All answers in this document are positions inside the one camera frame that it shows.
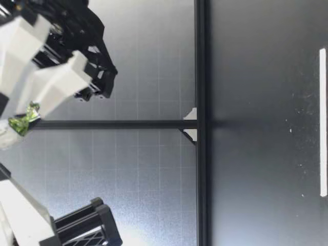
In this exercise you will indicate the black frame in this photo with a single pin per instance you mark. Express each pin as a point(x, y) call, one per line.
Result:
point(202, 179)

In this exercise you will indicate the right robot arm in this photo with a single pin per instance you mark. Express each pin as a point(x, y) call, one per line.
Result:
point(82, 10)

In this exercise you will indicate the white and green candy wrapper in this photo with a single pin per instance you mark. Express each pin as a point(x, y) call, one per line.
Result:
point(21, 123)

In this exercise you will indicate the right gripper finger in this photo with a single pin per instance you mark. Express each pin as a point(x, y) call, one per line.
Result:
point(18, 46)

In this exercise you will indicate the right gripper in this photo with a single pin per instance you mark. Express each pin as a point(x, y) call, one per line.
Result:
point(102, 64)

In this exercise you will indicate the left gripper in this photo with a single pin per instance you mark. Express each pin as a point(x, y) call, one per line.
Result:
point(107, 225)

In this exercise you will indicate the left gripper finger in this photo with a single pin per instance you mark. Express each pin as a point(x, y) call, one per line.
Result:
point(23, 212)

